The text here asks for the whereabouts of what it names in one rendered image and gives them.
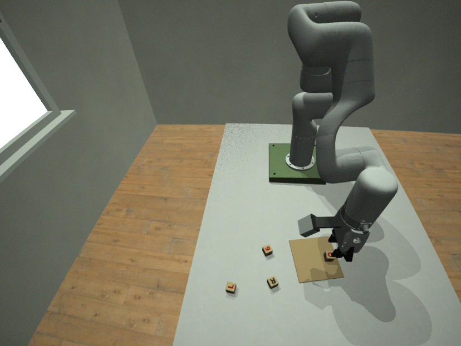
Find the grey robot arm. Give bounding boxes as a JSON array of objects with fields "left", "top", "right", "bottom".
[{"left": 286, "top": 1, "right": 398, "bottom": 234}]

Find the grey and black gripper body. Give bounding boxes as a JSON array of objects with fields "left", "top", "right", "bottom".
[{"left": 334, "top": 206, "right": 370, "bottom": 253}]

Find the tan flat mat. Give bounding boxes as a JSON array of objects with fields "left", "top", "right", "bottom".
[{"left": 289, "top": 236, "right": 344, "bottom": 283}]

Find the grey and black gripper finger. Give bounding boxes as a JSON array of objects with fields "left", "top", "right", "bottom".
[
  {"left": 331, "top": 246, "right": 355, "bottom": 262},
  {"left": 328, "top": 229, "right": 337, "bottom": 243}
]

